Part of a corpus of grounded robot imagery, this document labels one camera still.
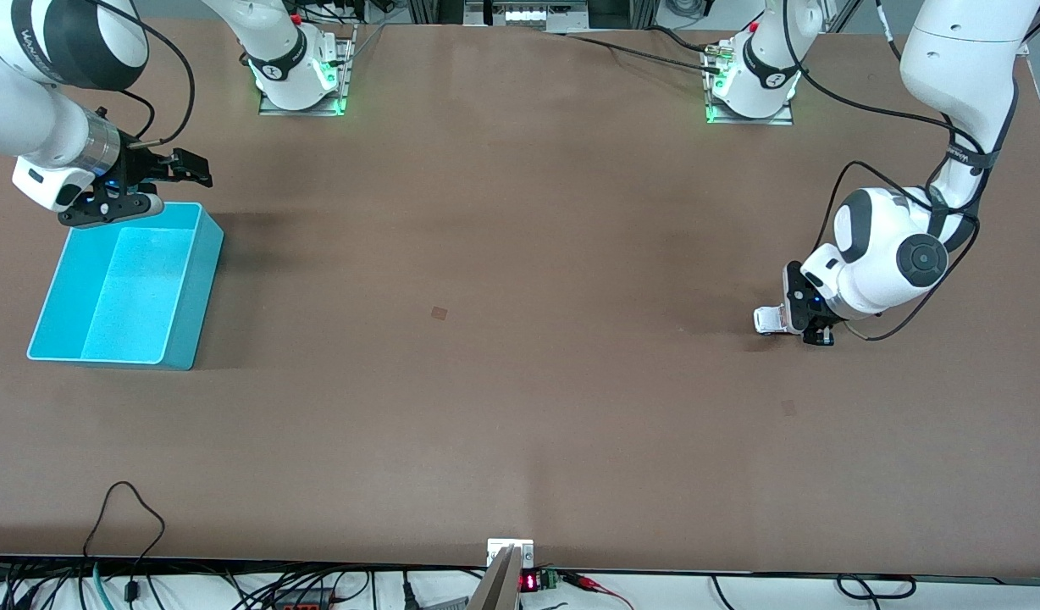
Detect white toy jeep black roof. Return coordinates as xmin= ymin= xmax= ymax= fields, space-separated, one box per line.
xmin=754 ymin=305 xmax=794 ymax=338

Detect cyan plastic bin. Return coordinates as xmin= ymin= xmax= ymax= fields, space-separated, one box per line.
xmin=26 ymin=200 xmax=224 ymax=371

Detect silver box white ports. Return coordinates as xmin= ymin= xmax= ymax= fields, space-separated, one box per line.
xmin=463 ymin=0 xmax=590 ymax=34

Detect orange black power strip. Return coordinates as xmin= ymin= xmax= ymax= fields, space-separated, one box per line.
xmin=270 ymin=591 xmax=341 ymax=610

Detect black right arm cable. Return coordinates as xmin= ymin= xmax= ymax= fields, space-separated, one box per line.
xmin=84 ymin=0 xmax=197 ymax=150

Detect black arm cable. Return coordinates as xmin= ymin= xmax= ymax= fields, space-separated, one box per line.
xmin=778 ymin=0 xmax=1022 ymax=343
xmin=84 ymin=0 xmax=197 ymax=150

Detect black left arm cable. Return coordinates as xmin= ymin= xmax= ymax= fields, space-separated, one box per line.
xmin=778 ymin=0 xmax=1022 ymax=343

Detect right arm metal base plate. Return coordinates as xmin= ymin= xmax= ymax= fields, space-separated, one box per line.
xmin=258 ymin=23 xmax=358 ymax=117

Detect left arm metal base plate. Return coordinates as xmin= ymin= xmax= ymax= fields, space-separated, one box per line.
xmin=704 ymin=41 xmax=795 ymax=126

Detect black coiled cable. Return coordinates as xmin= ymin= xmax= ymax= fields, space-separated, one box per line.
xmin=836 ymin=573 xmax=919 ymax=602

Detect thin black looped cable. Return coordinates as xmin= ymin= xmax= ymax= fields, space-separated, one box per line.
xmin=81 ymin=480 xmax=167 ymax=604

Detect black base power cable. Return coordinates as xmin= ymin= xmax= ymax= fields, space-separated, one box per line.
xmin=544 ymin=29 xmax=729 ymax=77

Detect red wire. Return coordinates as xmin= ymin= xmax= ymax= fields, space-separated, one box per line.
xmin=561 ymin=571 xmax=636 ymax=610

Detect white mount bracket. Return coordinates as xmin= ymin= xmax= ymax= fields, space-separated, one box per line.
xmin=486 ymin=538 xmax=535 ymax=568

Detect grey camera mount bar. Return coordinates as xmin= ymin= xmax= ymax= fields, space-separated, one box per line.
xmin=467 ymin=545 xmax=522 ymax=610

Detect black cable tangle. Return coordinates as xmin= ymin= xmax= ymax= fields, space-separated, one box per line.
xmin=0 ymin=557 xmax=487 ymax=610

